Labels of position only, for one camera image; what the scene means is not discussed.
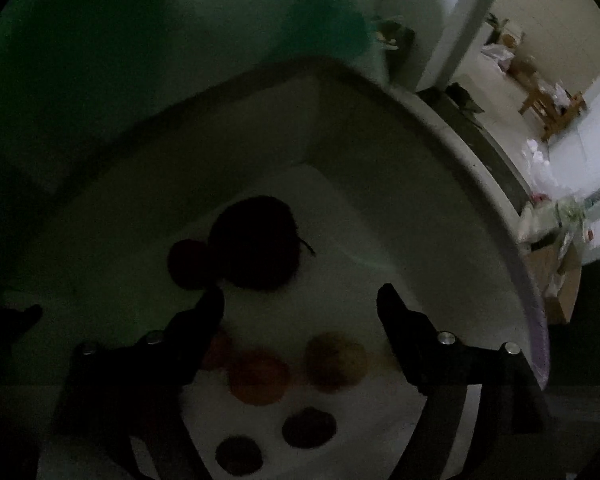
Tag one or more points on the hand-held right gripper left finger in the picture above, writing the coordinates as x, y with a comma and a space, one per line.
207, 310

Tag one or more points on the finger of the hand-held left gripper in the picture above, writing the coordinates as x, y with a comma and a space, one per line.
10, 322

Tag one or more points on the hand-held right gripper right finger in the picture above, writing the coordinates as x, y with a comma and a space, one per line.
392, 310

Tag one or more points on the red apple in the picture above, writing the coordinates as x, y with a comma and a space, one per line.
187, 265

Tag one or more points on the yellow apple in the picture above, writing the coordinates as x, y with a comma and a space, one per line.
335, 360

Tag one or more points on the large dark apple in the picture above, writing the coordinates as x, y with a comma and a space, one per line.
255, 245

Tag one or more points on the large white box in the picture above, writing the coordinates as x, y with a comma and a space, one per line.
380, 185

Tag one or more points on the small orange tangerine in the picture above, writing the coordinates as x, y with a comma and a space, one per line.
220, 352

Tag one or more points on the orange persimmon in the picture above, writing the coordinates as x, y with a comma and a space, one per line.
257, 377

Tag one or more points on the dark plum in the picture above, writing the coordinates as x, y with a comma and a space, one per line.
307, 427
237, 455

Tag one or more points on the white plastic bag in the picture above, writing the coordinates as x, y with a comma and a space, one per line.
535, 222
540, 165

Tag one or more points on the cardboard box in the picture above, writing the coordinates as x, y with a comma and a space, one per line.
560, 285

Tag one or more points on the white door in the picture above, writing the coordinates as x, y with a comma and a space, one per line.
595, 160

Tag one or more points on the wooden chair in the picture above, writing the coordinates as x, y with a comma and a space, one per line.
555, 110

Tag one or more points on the white door frame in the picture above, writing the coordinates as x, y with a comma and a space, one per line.
455, 20

